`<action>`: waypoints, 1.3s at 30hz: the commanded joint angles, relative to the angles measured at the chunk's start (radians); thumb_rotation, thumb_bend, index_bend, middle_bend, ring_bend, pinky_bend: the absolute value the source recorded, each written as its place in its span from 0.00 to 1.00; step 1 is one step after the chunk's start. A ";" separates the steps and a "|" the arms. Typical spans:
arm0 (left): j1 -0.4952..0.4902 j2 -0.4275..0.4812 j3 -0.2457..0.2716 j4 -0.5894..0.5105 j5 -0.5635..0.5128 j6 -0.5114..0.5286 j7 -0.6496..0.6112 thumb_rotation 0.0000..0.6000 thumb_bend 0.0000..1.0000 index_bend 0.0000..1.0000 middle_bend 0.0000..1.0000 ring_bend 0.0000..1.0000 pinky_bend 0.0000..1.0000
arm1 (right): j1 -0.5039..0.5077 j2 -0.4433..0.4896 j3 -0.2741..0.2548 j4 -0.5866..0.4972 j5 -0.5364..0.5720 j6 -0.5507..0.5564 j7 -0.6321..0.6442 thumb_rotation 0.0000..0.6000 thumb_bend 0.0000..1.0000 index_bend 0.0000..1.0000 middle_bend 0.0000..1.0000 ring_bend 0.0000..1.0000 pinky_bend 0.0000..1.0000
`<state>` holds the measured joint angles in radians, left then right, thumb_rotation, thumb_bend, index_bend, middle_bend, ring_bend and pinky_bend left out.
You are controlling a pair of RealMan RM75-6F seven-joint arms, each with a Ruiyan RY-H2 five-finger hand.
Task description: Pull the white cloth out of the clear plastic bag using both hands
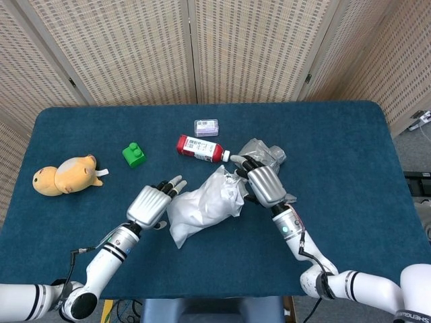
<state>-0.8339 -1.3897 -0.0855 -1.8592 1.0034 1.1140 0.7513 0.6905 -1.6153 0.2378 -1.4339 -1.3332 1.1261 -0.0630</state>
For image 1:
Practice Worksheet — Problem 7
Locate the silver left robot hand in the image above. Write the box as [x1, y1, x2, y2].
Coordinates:
[126, 174, 188, 231]

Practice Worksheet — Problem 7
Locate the black floor device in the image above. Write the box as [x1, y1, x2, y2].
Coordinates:
[403, 170, 431, 196]

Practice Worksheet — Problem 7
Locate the small purple clear box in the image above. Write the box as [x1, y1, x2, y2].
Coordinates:
[193, 118, 220, 138]

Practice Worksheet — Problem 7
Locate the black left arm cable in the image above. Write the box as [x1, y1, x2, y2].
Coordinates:
[50, 246, 97, 323]

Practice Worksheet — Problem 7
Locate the blue table cover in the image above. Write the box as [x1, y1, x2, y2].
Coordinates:
[0, 100, 431, 300]

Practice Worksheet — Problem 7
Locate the red juice bottle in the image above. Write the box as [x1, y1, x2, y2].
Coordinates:
[176, 134, 232, 164]

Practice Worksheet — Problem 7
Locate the pink right wrist wire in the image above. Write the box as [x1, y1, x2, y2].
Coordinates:
[286, 203, 306, 234]

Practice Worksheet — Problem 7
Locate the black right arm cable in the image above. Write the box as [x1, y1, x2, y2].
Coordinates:
[298, 231, 335, 323]

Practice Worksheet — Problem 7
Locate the green toy block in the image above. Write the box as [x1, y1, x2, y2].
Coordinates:
[121, 142, 147, 170]

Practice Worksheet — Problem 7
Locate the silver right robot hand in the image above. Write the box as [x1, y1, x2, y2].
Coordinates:
[230, 154, 288, 209]

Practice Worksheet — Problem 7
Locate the clear left wrist cable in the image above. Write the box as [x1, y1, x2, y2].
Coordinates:
[99, 223, 131, 248]

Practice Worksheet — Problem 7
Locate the yellow plush toy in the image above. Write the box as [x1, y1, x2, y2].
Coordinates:
[32, 153, 110, 197]

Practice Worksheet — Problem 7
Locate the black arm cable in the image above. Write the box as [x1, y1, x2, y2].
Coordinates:
[50, 246, 97, 323]
[298, 231, 335, 323]

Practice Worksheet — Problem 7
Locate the white power strip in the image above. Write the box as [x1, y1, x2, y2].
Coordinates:
[409, 110, 431, 132]

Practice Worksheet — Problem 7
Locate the woven folding screen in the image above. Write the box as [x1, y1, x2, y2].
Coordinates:
[0, 0, 431, 229]

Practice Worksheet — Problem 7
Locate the translucent plastic zip bag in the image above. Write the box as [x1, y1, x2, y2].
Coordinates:
[166, 164, 250, 249]

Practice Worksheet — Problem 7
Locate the grey plastic bag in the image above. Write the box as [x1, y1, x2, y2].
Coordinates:
[237, 138, 297, 203]

